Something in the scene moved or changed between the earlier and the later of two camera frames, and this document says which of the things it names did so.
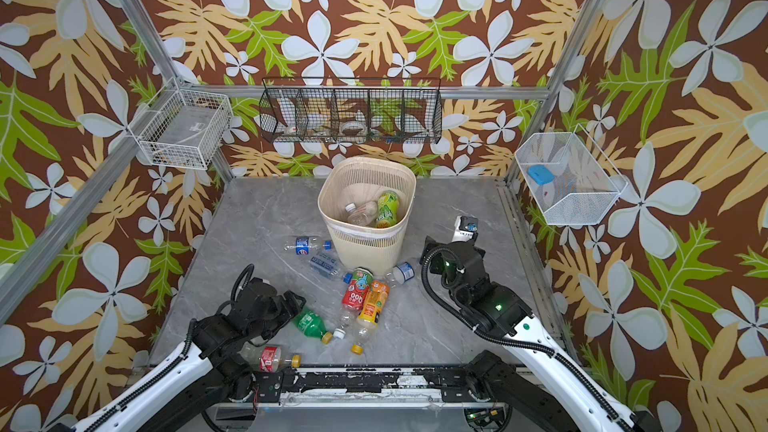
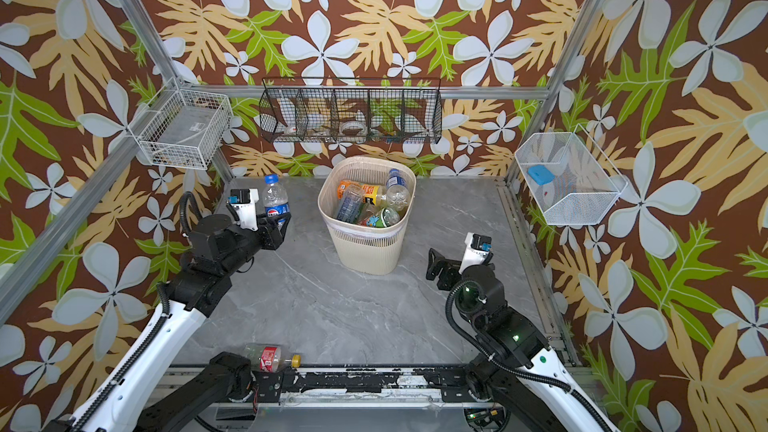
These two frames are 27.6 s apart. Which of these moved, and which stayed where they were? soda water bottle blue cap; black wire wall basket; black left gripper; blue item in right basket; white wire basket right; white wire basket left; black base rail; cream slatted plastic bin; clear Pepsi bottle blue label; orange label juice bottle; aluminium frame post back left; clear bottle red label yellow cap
Moved: orange label juice bottle; soda water bottle blue cap; clear Pepsi bottle blue label; black left gripper
Stayed: black wire wall basket; white wire basket left; blue item in right basket; black base rail; white wire basket right; aluminium frame post back left; cream slatted plastic bin; clear bottle red label yellow cap
